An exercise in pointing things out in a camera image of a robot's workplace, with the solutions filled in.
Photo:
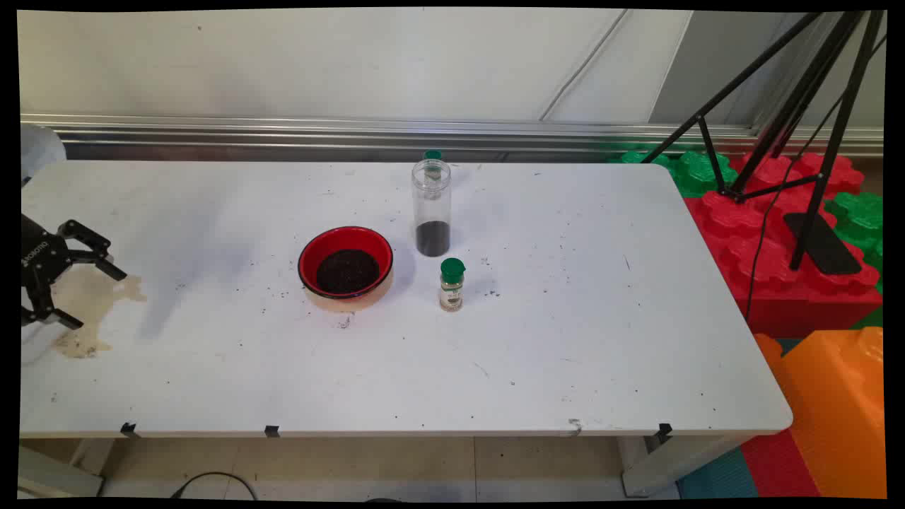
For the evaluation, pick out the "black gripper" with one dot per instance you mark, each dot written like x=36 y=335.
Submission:
x=39 y=258

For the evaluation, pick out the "black seeds heap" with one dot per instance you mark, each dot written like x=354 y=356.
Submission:
x=348 y=272
x=433 y=239

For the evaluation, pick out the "clear plastic jar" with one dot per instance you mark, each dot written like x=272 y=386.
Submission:
x=431 y=198

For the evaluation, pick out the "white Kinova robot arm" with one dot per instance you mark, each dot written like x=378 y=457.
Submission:
x=39 y=148

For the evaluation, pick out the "white table leg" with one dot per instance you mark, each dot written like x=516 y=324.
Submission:
x=657 y=466
x=56 y=477

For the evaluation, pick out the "red bowl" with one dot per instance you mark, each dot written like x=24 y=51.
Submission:
x=311 y=247

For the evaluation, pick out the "green-capped spice bottle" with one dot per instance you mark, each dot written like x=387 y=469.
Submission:
x=451 y=290
x=432 y=154

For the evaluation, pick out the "green foam block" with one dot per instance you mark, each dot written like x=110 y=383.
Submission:
x=696 y=173
x=859 y=212

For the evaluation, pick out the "teal floor mat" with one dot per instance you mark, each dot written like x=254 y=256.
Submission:
x=721 y=477

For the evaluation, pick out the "red floor mat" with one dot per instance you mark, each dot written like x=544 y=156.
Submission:
x=778 y=466

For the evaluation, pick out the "black flat plate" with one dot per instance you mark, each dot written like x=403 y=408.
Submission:
x=824 y=247

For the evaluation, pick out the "orange foam block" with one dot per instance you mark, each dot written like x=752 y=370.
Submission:
x=834 y=410

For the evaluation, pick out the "black tripod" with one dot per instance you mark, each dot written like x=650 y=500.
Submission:
x=840 y=127

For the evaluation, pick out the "aluminium wall rail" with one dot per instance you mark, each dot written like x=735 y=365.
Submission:
x=530 y=134

